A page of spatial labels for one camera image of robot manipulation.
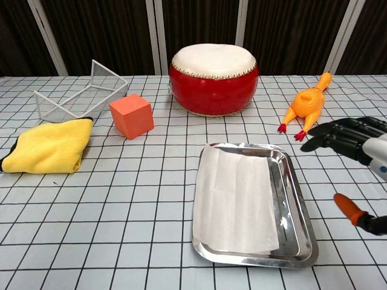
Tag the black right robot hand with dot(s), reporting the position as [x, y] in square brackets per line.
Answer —
[341, 133]

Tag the translucent white paper sheet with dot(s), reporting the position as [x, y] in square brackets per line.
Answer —
[232, 199]

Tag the stainless steel tray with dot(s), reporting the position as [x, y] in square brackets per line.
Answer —
[290, 211]

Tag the orange rubber chicken toy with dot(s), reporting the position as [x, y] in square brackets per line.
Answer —
[308, 102]

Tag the red drum with white skin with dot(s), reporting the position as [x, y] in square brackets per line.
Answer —
[211, 87]

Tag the orange cube block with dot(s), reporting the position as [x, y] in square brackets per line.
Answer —
[131, 116]

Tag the white black-grid tablecloth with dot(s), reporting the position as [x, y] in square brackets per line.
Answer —
[121, 211]

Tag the dark pleated curtain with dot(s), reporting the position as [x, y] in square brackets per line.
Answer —
[106, 30]

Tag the yellow microfibre cloth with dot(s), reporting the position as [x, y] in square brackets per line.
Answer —
[48, 148]

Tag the white frame bar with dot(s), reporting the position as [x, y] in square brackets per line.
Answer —
[241, 21]
[161, 36]
[344, 36]
[48, 36]
[152, 36]

